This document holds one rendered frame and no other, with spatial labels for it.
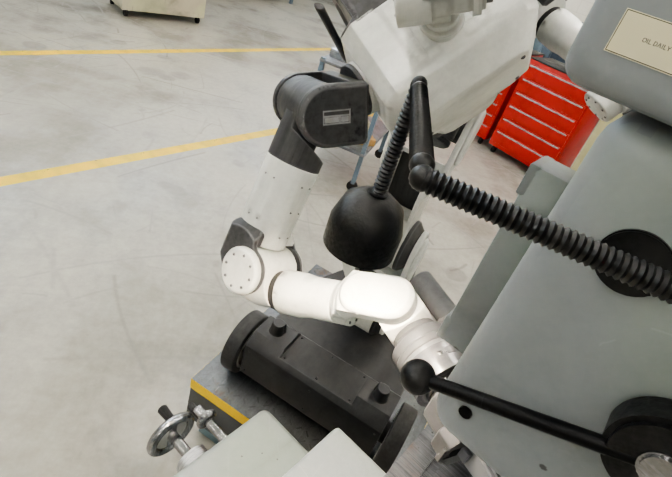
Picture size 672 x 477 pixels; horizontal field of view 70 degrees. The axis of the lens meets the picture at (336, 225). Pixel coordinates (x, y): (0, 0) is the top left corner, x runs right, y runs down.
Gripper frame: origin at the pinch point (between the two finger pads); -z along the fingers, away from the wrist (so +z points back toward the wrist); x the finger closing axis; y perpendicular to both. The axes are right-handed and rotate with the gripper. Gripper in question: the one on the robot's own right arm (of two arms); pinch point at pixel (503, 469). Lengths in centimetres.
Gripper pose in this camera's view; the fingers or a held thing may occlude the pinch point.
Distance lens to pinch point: 62.0
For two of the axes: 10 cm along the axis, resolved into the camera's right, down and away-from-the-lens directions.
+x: 8.8, -0.2, 4.8
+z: -3.9, -6.1, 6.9
